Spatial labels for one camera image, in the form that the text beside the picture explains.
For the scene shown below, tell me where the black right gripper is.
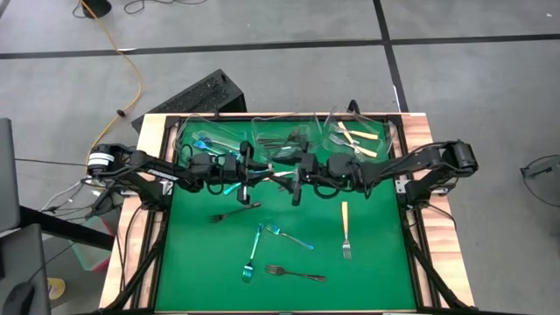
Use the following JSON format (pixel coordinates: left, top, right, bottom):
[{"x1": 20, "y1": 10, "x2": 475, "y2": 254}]
[{"x1": 269, "y1": 151, "x2": 367, "y2": 207}]

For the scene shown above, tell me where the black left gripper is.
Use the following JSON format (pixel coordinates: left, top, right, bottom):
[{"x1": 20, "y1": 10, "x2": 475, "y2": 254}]
[{"x1": 188, "y1": 140, "x2": 275, "y2": 206}]

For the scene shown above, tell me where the iridescent blue spoon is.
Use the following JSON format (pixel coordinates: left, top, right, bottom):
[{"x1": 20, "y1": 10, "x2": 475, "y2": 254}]
[{"x1": 192, "y1": 136, "x2": 241, "y2": 162}]

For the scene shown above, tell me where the clear plastic bin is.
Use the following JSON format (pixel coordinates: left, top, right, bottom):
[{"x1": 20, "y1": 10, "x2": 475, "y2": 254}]
[
  {"x1": 249, "y1": 112, "x2": 324, "y2": 165},
  {"x1": 173, "y1": 113, "x2": 249, "y2": 170},
  {"x1": 322, "y1": 104, "x2": 398, "y2": 165}
]

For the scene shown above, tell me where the green table mat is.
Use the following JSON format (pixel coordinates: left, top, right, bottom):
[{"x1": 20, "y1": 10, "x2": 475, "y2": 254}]
[{"x1": 155, "y1": 116, "x2": 417, "y2": 312}]

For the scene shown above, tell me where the teal and pink crate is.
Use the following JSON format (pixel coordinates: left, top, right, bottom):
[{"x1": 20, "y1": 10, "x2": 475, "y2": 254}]
[{"x1": 71, "y1": 217, "x2": 114, "y2": 273}]

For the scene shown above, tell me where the black desk leg bar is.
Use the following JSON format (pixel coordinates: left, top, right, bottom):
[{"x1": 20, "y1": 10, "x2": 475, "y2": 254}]
[{"x1": 19, "y1": 204, "x2": 116, "y2": 251}]

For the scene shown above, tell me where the yellow round disc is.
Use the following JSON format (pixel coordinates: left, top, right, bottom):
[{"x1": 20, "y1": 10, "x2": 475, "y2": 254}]
[{"x1": 46, "y1": 276, "x2": 67, "y2": 302}]

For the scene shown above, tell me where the black round base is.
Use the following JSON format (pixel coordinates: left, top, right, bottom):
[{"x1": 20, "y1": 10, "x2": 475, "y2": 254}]
[{"x1": 80, "y1": 0, "x2": 114, "y2": 19}]

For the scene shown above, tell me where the grey desk top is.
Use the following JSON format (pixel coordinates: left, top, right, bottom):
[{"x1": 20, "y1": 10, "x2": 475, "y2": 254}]
[{"x1": 0, "y1": 222, "x2": 53, "y2": 315}]

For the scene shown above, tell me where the grey flat panel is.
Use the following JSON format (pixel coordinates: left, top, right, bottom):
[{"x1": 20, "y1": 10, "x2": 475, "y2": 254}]
[{"x1": 0, "y1": 116, "x2": 22, "y2": 234}]

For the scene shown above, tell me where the black computer mouse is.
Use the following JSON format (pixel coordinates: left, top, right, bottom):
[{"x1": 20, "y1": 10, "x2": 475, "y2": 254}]
[{"x1": 2, "y1": 281, "x2": 37, "y2": 315}]

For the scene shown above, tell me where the yellow cable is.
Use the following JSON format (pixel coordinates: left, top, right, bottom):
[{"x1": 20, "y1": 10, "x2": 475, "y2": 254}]
[{"x1": 80, "y1": 0, "x2": 144, "y2": 145}]

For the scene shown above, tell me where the black cable with plug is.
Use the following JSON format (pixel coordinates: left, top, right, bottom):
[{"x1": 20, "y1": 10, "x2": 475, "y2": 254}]
[{"x1": 519, "y1": 153, "x2": 560, "y2": 228}]

